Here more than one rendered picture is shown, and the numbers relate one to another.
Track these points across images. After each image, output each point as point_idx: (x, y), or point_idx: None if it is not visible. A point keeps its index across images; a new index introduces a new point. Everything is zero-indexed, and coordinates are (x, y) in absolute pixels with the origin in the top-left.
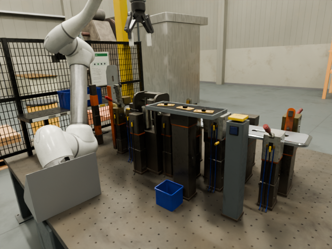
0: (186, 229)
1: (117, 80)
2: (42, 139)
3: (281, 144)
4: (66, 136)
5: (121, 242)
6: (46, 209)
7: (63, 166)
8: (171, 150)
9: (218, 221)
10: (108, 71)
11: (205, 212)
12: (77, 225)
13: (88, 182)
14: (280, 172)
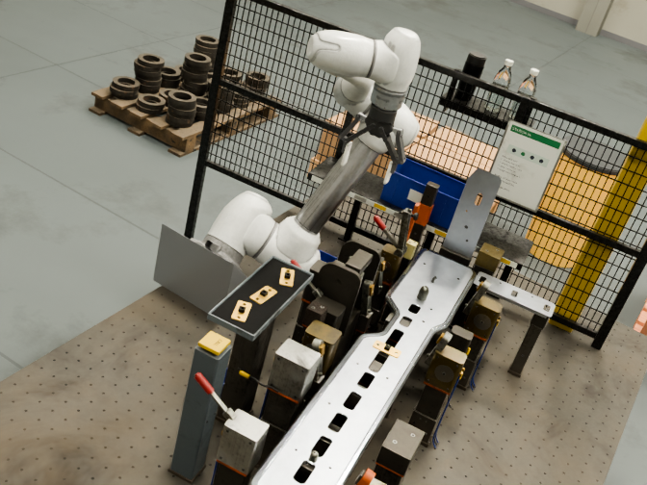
0: (148, 412)
1: (489, 209)
2: (228, 205)
3: (235, 446)
4: (254, 223)
5: (123, 352)
6: (164, 275)
7: (194, 247)
8: None
9: (168, 449)
10: (475, 182)
11: None
12: (151, 312)
13: (212, 292)
14: None
